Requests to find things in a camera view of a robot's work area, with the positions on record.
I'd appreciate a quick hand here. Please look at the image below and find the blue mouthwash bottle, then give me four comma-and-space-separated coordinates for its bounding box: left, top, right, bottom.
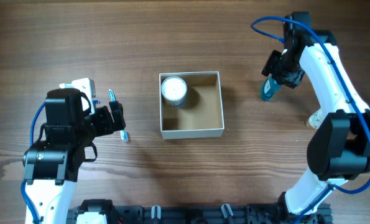
261, 77, 281, 101

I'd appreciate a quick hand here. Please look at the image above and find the white leaf-print cream tube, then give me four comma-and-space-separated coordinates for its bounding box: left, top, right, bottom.
307, 108, 324, 130

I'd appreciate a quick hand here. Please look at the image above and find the white round jar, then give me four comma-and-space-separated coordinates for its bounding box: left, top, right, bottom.
161, 77, 188, 108

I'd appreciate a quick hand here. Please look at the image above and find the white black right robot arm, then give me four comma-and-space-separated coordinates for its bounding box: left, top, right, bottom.
261, 12, 370, 221

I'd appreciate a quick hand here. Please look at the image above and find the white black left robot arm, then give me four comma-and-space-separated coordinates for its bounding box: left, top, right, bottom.
21, 88, 126, 223

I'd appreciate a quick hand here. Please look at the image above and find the white cardboard box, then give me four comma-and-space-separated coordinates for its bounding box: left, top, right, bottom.
159, 71, 224, 140

